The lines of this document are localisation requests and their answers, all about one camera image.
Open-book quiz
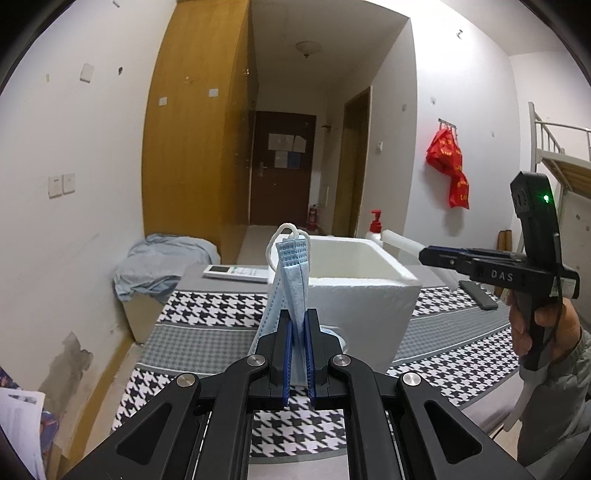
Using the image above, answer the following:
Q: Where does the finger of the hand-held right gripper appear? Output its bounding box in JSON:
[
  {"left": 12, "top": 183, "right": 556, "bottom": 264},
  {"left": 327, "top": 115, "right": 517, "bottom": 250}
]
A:
[
  {"left": 428, "top": 246, "right": 525, "bottom": 260},
  {"left": 419, "top": 248, "right": 478, "bottom": 279}
]

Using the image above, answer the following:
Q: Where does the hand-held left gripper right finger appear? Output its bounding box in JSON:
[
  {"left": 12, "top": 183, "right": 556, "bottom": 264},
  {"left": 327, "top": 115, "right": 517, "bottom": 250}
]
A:
[{"left": 302, "top": 308, "right": 536, "bottom": 480}]

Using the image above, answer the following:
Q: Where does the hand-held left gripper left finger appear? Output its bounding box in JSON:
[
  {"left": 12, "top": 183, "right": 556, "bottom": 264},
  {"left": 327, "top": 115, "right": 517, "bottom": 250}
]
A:
[{"left": 60, "top": 316, "right": 296, "bottom": 480}]

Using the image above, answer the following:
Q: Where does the white foam box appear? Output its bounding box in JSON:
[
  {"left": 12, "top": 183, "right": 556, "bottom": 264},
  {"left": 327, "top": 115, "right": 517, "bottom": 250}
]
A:
[{"left": 270, "top": 234, "right": 423, "bottom": 370}]

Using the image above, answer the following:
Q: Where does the stack of blue face masks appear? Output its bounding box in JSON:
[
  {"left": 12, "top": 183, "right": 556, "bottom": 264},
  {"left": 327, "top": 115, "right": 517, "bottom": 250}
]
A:
[{"left": 249, "top": 224, "right": 345, "bottom": 384}]

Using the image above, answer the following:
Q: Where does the person's right forearm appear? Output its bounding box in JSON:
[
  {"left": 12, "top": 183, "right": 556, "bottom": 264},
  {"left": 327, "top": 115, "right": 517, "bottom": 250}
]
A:
[{"left": 515, "top": 332, "right": 591, "bottom": 480}]

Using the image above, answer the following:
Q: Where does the person's right hand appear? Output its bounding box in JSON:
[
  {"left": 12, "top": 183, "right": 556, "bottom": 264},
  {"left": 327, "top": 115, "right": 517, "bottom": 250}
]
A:
[{"left": 508, "top": 295, "right": 583, "bottom": 370}]

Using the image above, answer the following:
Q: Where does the black smartphone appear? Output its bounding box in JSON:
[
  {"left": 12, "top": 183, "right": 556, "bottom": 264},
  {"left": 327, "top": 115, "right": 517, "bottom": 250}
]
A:
[{"left": 462, "top": 281, "right": 499, "bottom": 311}]

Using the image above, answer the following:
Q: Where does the red plastic bag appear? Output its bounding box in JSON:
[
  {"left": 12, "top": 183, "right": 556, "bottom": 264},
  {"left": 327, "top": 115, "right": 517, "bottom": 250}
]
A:
[
  {"left": 426, "top": 129, "right": 463, "bottom": 176},
  {"left": 448, "top": 172, "right": 471, "bottom": 210}
]

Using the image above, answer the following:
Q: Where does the white metal bunk bed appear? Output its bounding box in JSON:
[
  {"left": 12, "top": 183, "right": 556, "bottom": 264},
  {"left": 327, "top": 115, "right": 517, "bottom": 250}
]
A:
[{"left": 527, "top": 102, "right": 591, "bottom": 241}]

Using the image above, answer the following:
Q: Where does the white bottle with red pump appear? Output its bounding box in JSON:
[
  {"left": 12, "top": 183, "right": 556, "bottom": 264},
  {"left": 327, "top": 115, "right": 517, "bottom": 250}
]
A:
[{"left": 365, "top": 210, "right": 389, "bottom": 243}]

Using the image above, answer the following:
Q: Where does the black white houndstooth tablecloth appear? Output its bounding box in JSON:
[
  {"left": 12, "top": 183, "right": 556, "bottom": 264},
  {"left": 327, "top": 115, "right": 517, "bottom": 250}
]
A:
[{"left": 113, "top": 281, "right": 522, "bottom": 460}]

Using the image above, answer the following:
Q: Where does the white remote control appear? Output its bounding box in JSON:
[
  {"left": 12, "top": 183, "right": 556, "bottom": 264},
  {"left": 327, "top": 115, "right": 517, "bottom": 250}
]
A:
[{"left": 203, "top": 264, "right": 269, "bottom": 283}]

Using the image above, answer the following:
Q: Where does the light wooden side door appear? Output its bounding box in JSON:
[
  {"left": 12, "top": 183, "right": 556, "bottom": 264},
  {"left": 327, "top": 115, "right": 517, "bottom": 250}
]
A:
[{"left": 333, "top": 87, "right": 372, "bottom": 236}]

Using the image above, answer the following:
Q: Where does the light blue bedding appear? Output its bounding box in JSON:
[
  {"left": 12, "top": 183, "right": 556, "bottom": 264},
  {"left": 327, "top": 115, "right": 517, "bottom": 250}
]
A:
[{"left": 114, "top": 234, "right": 221, "bottom": 303}]

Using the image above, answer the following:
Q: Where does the dark brown door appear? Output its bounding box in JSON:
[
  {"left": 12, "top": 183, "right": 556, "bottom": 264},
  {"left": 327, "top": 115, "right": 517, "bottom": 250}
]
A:
[{"left": 249, "top": 111, "right": 317, "bottom": 227}]

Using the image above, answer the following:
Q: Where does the wooden wardrobe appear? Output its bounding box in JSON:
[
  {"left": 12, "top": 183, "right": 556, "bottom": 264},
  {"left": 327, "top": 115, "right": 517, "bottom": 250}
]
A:
[{"left": 142, "top": 0, "right": 259, "bottom": 261}]

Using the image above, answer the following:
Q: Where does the printed paper stack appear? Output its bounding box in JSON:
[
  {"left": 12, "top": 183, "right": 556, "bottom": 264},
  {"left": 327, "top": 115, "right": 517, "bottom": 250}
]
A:
[{"left": 0, "top": 364, "right": 61, "bottom": 480}]

